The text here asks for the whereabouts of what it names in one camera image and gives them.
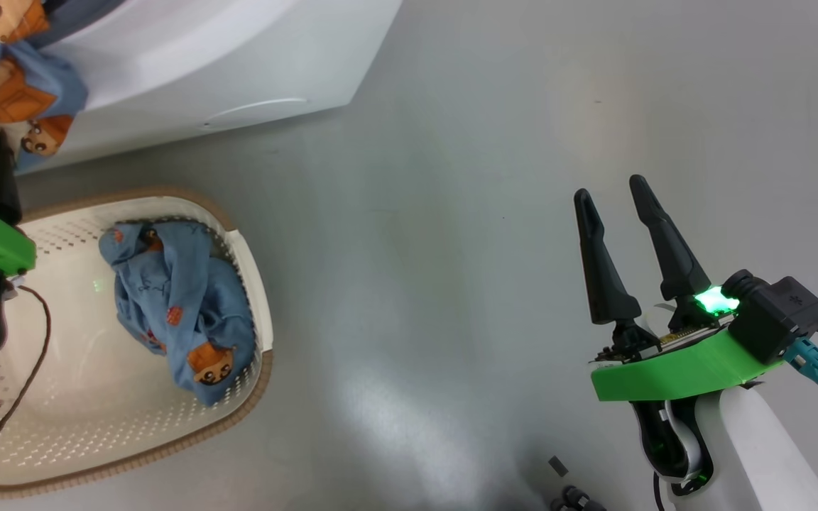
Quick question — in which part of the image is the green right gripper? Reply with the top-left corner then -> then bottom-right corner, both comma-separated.
574,175 -> 785,403

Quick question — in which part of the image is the blue bear-print garment cream lining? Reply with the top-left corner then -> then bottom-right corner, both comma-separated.
0,0 -> 89,192

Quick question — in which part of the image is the white front-load washing machine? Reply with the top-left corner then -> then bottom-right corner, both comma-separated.
15,0 -> 404,175

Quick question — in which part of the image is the cream perforated laundry basket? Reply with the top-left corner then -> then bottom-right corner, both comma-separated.
0,188 -> 273,498

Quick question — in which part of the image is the round white filter cover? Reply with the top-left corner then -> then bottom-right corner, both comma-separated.
200,98 -> 308,130

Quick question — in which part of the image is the thin brown left arm cable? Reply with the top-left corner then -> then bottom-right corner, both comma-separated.
0,280 -> 52,437

